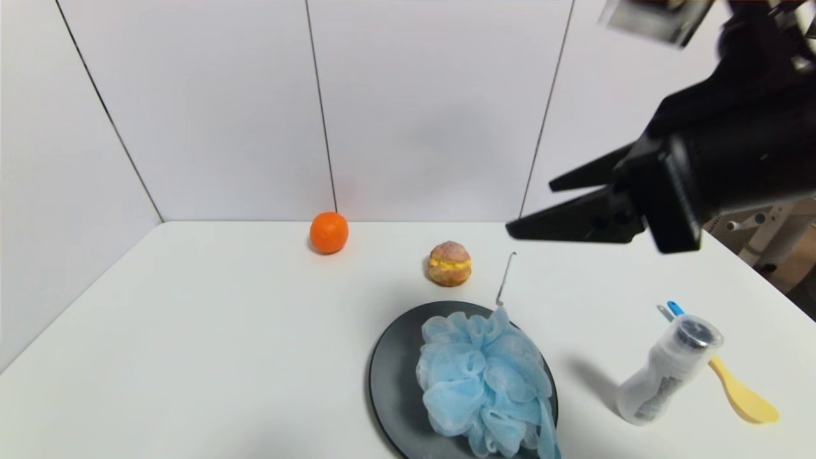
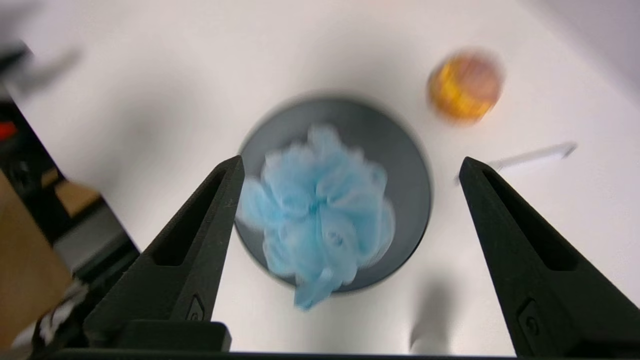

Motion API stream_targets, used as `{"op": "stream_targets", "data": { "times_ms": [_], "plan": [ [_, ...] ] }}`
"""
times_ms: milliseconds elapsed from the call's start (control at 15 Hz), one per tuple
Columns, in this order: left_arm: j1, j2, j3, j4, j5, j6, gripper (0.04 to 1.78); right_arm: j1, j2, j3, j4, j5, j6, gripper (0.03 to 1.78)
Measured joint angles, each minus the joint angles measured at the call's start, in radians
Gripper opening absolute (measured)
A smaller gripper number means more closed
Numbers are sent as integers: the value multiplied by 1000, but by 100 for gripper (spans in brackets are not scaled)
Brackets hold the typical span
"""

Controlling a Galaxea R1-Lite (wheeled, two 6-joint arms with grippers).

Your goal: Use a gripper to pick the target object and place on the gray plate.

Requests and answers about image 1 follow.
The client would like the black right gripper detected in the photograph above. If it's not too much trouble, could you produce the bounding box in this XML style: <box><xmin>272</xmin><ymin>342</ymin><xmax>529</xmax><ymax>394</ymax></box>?
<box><xmin>505</xmin><ymin>78</ymin><xmax>816</xmax><ymax>254</ymax></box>

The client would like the light blue bath loofah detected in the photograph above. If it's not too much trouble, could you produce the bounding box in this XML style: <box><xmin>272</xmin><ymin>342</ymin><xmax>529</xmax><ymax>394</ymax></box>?
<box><xmin>416</xmin><ymin>307</ymin><xmax>562</xmax><ymax>459</ymax></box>

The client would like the gray round plate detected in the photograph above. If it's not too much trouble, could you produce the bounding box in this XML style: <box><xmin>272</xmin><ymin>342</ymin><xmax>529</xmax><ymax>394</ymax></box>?
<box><xmin>368</xmin><ymin>301</ymin><xmax>560</xmax><ymax>459</ymax></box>

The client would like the thin metal hook rod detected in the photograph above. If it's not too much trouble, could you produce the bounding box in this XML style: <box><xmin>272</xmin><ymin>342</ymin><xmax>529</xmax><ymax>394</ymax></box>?
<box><xmin>495</xmin><ymin>252</ymin><xmax>516</xmax><ymax>307</ymax></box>

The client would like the cream puff pastry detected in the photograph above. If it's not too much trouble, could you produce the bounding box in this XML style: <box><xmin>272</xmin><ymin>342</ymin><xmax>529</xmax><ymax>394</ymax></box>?
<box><xmin>426</xmin><ymin>241</ymin><xmax>473</xmax><ymax>288</ymax></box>

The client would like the clear plastic baby bottle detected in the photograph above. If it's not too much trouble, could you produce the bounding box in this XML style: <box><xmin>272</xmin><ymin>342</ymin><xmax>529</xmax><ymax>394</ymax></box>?
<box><xmin>615</xmin><ymin>314</ymin><xmax>724</xmax><ymax>426</ymax></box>

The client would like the orange fruit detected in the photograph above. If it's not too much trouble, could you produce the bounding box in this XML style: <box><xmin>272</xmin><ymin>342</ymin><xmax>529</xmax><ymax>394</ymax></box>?
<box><xmin>310</xmin><ymin>212</ymin><xmax>349</xmax><ymax>254</ymax></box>

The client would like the white crank handle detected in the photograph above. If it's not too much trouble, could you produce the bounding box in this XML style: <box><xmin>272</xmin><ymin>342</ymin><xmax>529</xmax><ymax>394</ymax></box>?
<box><xmin>726</xmin><ymin>213</ymin><xmax>766</xmax><ymax>232</ymax></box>

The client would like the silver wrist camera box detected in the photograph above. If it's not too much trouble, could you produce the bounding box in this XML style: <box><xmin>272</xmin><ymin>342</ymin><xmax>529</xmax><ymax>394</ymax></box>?
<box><xmin>598</xmin><ymin>0</ymin><xmax>716</xmax><ymax>49</ymax></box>

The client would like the yellow spoon with blue handle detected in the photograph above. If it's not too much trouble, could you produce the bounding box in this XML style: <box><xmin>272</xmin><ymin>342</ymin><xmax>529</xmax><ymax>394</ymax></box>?
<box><xmin>658</xmin><ymin>301</ymin><xmax>780</xmax><ymax>425</ymax></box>

